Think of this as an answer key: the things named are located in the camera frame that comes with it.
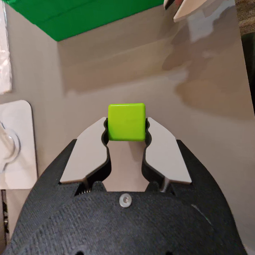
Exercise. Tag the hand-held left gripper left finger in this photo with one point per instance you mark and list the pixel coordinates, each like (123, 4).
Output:
(85, 157)

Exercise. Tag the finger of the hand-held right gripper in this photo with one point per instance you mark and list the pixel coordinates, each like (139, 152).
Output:
(169, 3)
(199, 10)

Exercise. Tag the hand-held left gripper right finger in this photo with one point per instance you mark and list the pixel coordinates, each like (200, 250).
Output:
(167, 157)

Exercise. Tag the lime green cube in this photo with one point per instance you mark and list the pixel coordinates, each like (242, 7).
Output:
(126, 121)

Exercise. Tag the green plastic bin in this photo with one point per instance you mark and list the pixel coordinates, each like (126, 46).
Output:
(79, 16)

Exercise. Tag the document stand with white base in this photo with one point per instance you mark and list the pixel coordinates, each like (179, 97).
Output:
(23, 123)

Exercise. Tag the person's dark clothed body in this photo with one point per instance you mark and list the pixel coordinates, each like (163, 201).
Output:
(250, 69)

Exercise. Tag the laminated paper sheet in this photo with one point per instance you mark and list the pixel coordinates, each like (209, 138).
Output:
(5, 59)

